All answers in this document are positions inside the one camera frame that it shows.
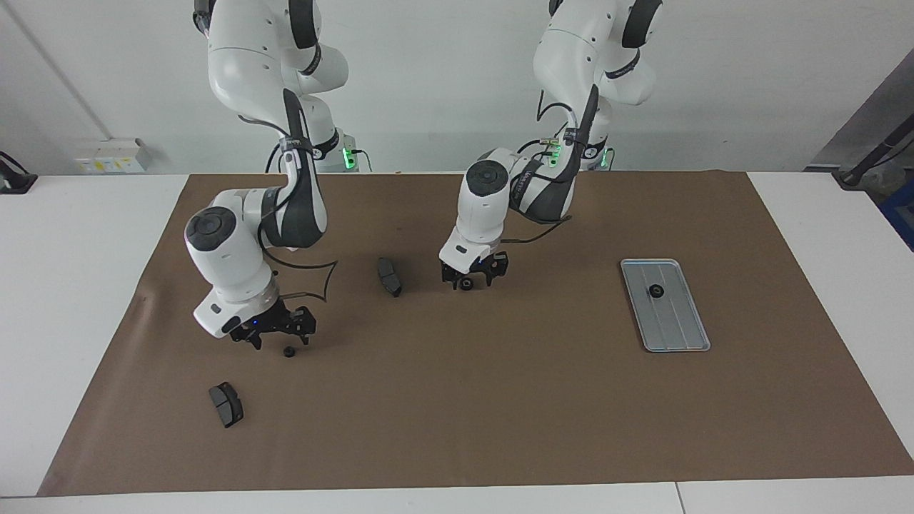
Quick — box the blue crate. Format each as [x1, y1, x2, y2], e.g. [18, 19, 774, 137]
[880, 182, 914, 252]

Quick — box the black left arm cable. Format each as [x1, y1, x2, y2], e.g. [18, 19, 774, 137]
[500, 100, 576, 245]

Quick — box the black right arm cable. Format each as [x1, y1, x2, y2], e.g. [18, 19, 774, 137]
[236, 114, 338, 304]

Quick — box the brown table mat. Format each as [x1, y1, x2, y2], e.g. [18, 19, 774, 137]
[37, 170, 914, 498]

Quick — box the slim dark grey brake pad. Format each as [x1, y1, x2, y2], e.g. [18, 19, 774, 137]
[376, 257, 403, 298]

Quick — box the silver metal tray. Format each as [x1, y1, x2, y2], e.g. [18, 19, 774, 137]
[620, 258, 712, 353]

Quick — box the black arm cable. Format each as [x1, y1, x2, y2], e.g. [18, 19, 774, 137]
[236, 114, 338, 304]
[500, 100, 576, 245]

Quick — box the wide dark grey brake pad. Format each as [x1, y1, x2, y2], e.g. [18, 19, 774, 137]
[208, 381, 245, 429]

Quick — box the black stand pole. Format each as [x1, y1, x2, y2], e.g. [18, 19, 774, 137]
[832, 114, 914, 190]

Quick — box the black clamp mount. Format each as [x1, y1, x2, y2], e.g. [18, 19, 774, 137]
[0, 151, 39, 195]

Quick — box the white wall socket box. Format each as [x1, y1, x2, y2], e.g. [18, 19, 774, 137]
[74, 138, 152, 174]

